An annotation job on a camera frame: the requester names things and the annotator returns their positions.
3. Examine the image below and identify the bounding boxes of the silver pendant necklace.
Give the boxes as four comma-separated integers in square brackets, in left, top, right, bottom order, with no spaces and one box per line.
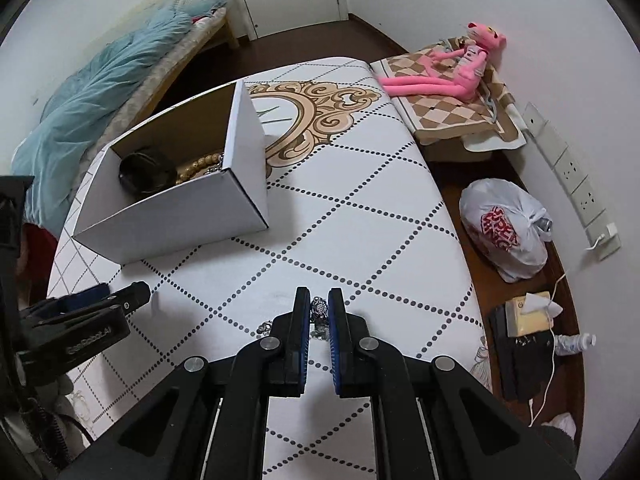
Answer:
[257,297,331,341]

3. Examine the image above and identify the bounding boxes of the tissue box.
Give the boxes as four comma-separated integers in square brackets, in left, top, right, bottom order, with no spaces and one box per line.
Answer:
[505,290,553,338]

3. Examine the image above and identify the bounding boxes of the black band bracelet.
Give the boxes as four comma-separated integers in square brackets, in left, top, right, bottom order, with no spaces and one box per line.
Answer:
[118,146,178,196]

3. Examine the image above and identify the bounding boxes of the white cardboard box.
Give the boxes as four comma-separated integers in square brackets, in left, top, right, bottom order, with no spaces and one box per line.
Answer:
[72,80,271,265]

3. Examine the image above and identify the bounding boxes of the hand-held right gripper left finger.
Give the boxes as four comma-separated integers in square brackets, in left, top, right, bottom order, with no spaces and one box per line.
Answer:
[57,286,312,480]

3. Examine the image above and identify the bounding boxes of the white diamond-pattern tablecloth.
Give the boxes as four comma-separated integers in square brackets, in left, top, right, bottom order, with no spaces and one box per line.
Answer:
[47,57,493,480]

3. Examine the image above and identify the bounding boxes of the brown checkered folded blanket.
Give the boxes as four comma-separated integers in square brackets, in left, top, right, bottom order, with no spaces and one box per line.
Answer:
[370,35,528,153]

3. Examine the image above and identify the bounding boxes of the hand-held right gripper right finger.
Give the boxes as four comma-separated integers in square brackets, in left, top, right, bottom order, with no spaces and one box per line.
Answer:
[327,287,581,480]

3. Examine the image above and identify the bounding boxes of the crumpled white tissue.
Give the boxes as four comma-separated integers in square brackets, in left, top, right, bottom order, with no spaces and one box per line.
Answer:
[542,412,576,435]

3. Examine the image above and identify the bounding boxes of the white charger cable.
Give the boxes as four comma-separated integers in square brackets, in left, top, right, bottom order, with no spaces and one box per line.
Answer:
[530,232,608,428]

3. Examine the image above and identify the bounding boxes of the wooden bead bracelet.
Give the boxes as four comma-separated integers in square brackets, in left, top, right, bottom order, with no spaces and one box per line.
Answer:
[175,152,224,184]

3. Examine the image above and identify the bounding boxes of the black coiled cable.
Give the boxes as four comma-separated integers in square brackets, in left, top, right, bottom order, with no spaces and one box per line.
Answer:
[20,390,96,463]

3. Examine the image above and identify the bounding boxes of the light blue duvet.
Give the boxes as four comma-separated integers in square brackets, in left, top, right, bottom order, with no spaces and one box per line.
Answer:
[12,0,226,223]

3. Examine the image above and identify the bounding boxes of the white wall outlet strip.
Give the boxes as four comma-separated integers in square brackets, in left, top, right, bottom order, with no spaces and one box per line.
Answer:
[522,102,623,261]

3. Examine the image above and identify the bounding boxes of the black box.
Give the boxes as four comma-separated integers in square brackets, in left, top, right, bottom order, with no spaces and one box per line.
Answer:
[489,305,556,403]

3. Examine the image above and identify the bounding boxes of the pink plush toy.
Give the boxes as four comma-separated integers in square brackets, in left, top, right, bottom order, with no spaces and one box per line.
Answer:
[377,21,508,101]

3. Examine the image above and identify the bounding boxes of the clear plastic bottle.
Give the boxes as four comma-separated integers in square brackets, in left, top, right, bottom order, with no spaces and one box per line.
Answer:
[555,334,597,356]

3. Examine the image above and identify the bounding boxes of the white plastic bag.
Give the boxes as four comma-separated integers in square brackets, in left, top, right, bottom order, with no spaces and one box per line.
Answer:
[459,178,553,283]

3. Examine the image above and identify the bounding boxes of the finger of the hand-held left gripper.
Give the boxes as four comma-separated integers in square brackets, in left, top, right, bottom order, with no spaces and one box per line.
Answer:
[37,281,151,326]
[30,283,111,317]

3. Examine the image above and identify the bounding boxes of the wooden bed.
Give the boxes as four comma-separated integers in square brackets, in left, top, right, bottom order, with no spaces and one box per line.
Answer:
[12,0,241,226]

